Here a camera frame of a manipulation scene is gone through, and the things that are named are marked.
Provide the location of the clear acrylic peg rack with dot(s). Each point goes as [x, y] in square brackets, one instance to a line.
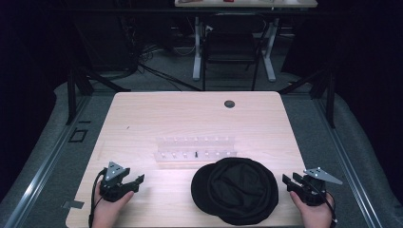
[195, 148]

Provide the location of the person's right hand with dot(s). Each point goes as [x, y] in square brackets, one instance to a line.
[315, 217]

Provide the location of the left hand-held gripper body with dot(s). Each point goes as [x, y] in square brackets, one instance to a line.
[114, 189]

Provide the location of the white-legged desk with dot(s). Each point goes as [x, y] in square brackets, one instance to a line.
[245, 3]

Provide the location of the short black tape strip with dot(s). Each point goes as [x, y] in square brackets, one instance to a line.
[84, 122]

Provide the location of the grey tape piece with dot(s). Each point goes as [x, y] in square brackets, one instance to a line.
[72, 204]

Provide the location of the metal floor rail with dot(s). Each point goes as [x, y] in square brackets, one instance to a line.
[47, 171]
[348, 164]

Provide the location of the person's left hand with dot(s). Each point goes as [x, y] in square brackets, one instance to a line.
[106, 213]

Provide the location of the black hat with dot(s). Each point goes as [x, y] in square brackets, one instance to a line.
[236, 191]

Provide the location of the round grey table grommet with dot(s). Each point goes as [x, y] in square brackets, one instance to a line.
[229, 104]

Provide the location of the black tape square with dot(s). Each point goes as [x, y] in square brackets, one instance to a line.
[78, 135]

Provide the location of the black chair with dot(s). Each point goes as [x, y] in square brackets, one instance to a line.
[233, 44]

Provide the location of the black metal stand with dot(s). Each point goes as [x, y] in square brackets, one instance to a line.
[330, 101]
[71, 95]

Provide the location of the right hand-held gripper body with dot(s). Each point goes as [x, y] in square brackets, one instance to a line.
[312, 193]

